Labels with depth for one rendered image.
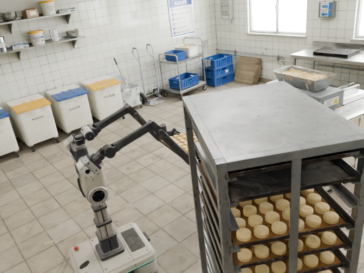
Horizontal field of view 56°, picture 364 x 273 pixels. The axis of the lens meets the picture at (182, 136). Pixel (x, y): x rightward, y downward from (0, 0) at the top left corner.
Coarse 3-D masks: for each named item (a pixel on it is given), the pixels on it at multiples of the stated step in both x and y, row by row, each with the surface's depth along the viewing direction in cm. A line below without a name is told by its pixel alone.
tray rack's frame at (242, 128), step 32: (192, 96) 151; (224, 96) 147; (256, 96) 142; (288, 96) 138; (224, 128) 117; (256, 128) 114; (288, 128) 111; (320, 128) 109; (352, 128) 106; (224, 160) 97; (256, 160) 97; (288, 160) 99; (224, 192) 100; (224, 224) 104; (224, 256) 110; (352, 256) 119
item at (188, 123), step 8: (184, 96) 153; (184, 112) 153; (192, 128) 157; (192, 136) 159; (192, 144) 160; (192, 152) 162; (192, 160) 164; (192, 168) 166; (192, 176) 167; (192, 184) 169; (200, 208) 176; (200, 216) 178; (200, 224) 180; (200, 232) 182; (200, 240) 185; (200, 248) 187; (200, 256) 190
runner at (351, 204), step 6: (330, 186) 120; (336, 186) 120; (342, 186) 116; (336, 192) 117; (342, 192) 117; (348, 192) 113; (342, 198) 114; (348, 198) 113; (354, 198) 111; (348, 204) 111; (354, 204) 110
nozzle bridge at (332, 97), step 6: (300, 90) 333; (306, 90) 331; (324, 90) 325; (330, 90) 324; (336, 90) 322; (342, 90) 322; (312, 96) 316; (318, 96) 313; (324, 96) 312; (330, 96) 316; (336, 96) 320; (342, 96) 325; (324, 102) 314; (330, 102) 319; (336, 102) 323; (342, 102) 328; (330, 108) 322
